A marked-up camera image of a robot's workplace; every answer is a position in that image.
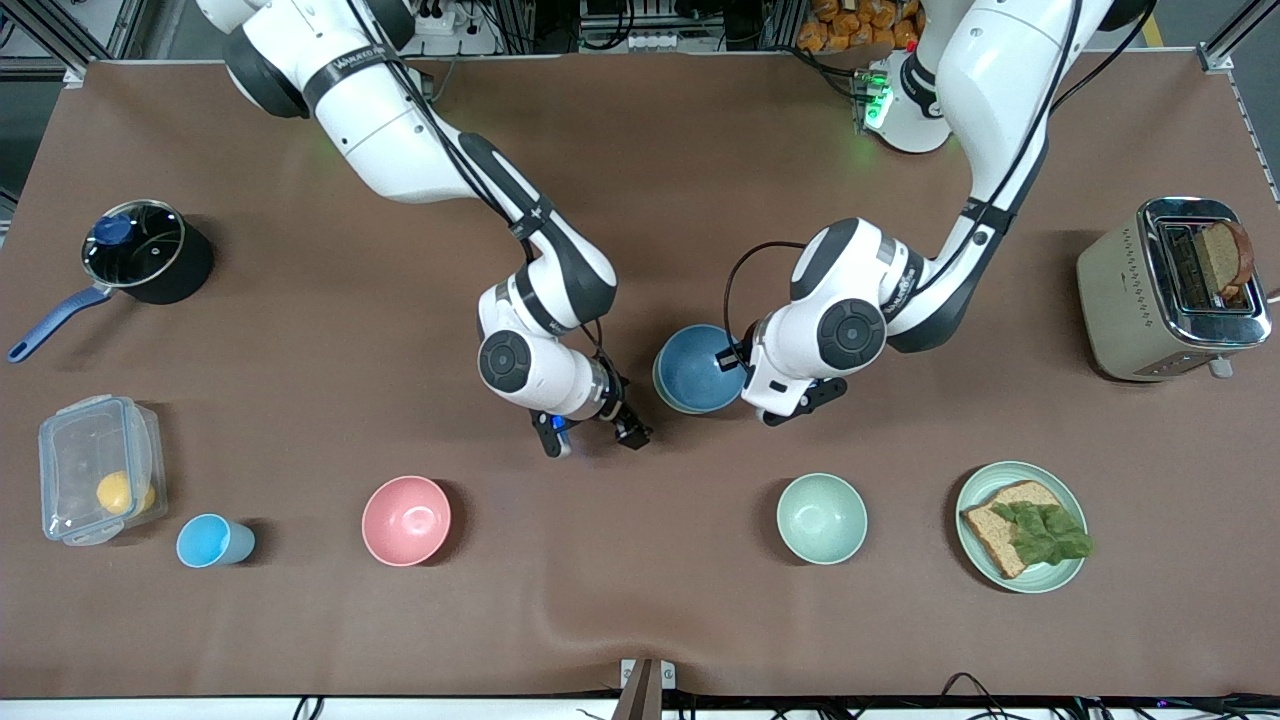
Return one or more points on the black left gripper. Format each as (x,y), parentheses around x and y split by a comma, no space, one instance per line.
(733,357)

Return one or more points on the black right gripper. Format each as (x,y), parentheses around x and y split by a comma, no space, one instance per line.
(616,401)

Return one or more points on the blue bowl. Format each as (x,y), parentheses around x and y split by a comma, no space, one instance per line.
(695,370)

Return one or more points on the sage green bowl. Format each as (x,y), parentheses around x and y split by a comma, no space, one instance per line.
(656,378)

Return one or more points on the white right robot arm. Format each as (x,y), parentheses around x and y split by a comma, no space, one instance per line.
(400,130)

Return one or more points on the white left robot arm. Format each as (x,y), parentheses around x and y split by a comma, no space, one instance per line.
(990,80)

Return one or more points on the mint green bowl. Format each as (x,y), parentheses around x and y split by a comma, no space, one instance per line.
(822,518)

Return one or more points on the pink bowl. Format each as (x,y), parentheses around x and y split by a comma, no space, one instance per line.
(405,520)

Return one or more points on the brown bread slice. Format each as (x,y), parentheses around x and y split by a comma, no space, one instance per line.
(985,530)

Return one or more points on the small white power strip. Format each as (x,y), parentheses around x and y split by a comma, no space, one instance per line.
(650,40)

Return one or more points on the bag of orange snacks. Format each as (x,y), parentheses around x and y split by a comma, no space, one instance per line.
(850,25)

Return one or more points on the green lettuce leaf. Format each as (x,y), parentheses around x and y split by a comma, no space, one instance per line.
(1045,535)

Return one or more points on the mint green plate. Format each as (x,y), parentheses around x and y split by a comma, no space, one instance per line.
(1040,578)

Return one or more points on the beige and chrome toaster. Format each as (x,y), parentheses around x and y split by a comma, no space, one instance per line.
(1125,300)

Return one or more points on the light blue cup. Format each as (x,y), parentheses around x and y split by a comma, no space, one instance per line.
(210,541)

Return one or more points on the white power strip with plugs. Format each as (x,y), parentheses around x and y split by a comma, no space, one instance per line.
(430,18)

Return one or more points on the dark toast slice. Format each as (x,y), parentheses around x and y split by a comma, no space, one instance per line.
(1225,255)

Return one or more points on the yellow fruit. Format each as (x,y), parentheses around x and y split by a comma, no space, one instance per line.
(120,492)

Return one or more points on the glass lid with blue knob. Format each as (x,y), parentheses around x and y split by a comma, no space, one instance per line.
(135,245)

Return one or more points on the clear plastic lidded container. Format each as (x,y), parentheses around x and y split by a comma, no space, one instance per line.
(75,460)

